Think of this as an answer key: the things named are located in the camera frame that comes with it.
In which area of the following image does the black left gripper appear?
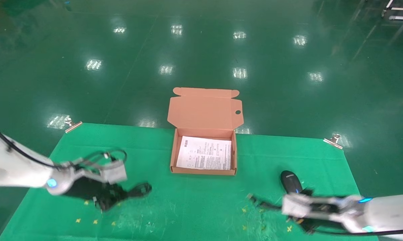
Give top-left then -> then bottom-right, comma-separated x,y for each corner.
65,177 -> 142,212

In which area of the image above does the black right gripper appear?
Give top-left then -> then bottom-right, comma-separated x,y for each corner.
287,188 -> 348,235

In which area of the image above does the black wired computer mouse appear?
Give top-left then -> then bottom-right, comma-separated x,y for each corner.
246,170 -> 305,211

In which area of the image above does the orange cardboard box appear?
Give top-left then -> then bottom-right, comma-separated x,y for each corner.
167,87 -> 244,176

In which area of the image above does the green table mat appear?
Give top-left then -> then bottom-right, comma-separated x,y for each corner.
0,123 -> 380,241

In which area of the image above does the metal mat clip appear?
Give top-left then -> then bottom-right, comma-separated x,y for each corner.
323,133 -> 343,150
64,117 -> 83,134

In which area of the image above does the white printed instruction sheet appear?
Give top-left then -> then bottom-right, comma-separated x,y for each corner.
176,136 -> 232,171

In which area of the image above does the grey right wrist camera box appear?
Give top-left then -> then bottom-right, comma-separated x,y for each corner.
281,193 -> 312,218

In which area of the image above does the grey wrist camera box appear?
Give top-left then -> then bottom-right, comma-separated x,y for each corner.
99,160 -> 128,184
281,193 -> 312,218

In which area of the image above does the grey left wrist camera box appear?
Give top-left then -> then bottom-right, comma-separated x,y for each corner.
99,160 -> 128,184

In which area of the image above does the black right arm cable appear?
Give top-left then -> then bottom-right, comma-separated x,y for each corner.
314,227 -> 403,236

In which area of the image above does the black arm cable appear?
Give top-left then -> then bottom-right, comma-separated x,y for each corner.
0,123 -> 127,175
314,227 -> 403,236

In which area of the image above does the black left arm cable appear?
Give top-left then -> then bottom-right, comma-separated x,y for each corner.
0,123 -> 127,175

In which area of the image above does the white metal trolley frame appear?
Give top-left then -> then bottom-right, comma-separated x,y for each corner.
381,0 -> 403,21

